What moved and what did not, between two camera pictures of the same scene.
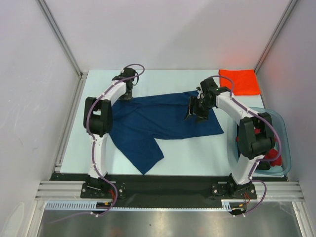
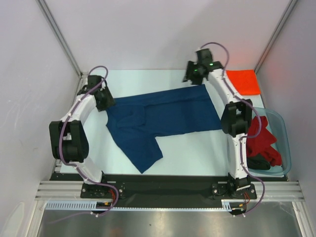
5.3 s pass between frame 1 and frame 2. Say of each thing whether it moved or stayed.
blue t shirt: stayed
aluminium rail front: stayed
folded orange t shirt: stayed
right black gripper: moved
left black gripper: moved
